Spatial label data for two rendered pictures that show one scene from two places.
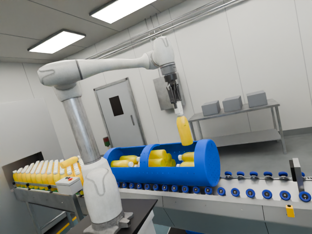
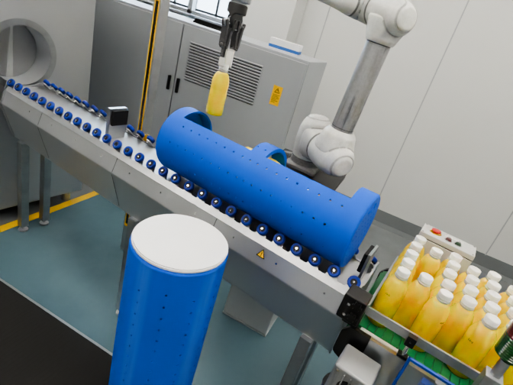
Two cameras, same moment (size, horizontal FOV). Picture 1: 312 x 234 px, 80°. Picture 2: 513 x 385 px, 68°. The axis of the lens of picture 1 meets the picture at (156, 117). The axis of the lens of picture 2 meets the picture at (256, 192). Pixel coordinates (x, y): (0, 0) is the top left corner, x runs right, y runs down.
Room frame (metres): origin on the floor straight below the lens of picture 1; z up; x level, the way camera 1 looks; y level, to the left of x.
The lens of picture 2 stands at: (2.71, -0.08, 1.67)
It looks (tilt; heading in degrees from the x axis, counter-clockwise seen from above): 25 degrees down; 173
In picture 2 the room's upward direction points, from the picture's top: 17 degrees clockwise
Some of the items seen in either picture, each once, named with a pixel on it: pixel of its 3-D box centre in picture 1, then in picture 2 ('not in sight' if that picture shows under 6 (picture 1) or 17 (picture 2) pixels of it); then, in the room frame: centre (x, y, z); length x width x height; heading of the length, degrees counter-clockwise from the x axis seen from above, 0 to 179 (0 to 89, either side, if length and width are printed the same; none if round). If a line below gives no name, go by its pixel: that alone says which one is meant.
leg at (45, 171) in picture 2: not in sight; (45, 183); (0.43, -1.14, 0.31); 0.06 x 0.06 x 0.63; 56
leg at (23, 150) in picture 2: not in sight; (23, 188); (0.54, -1.22, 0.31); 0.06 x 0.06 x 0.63; 56
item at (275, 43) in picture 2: not in sight; (285, 46); (-0.42, 0.22, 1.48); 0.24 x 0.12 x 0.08; 73
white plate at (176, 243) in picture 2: not in sight; (181, 241); (1.78, -0.13, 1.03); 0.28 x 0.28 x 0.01
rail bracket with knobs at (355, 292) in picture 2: not in sight; (354, 305); (1.81, 0.43, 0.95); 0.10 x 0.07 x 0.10; 146
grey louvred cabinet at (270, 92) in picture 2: not in sight; (185, 106); (-0.79, -0.48, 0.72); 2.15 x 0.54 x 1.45; 65
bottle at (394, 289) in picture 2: not in sight; (389, 298); (1.79, 0.53, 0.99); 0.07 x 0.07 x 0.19
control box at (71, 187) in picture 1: (68, 185); (443, 249); (1.49, 0.84, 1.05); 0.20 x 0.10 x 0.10; 56
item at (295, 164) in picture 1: (296, 176); (117, 123); (0.88, -0.60, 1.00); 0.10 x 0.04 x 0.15; 146
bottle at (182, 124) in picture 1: (184, 129); (218, 92); (1.12, -0.14, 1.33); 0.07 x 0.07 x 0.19
